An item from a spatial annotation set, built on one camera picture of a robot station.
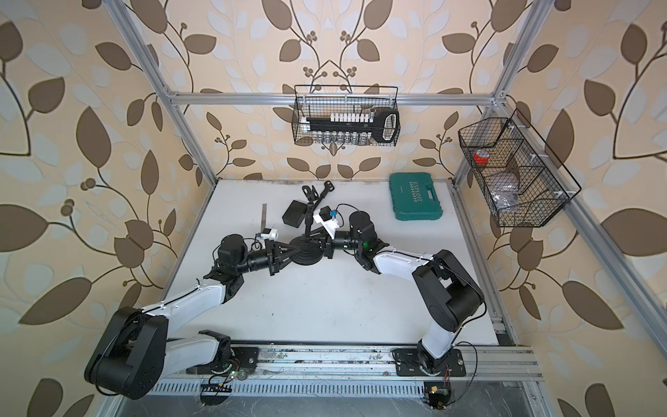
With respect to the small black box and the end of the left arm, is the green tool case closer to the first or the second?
the small black box

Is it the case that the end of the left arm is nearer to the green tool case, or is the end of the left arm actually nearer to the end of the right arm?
the end of the right arm

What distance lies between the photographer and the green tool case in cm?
107

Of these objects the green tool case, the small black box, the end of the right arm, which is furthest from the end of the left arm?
the green tool case

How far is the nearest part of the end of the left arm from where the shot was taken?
733 mm

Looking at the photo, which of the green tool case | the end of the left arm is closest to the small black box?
the end of the left arm

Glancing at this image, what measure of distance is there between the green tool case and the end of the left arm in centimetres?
50

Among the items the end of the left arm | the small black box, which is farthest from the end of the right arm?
the small black box

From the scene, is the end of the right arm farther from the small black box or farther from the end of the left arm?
the small black box
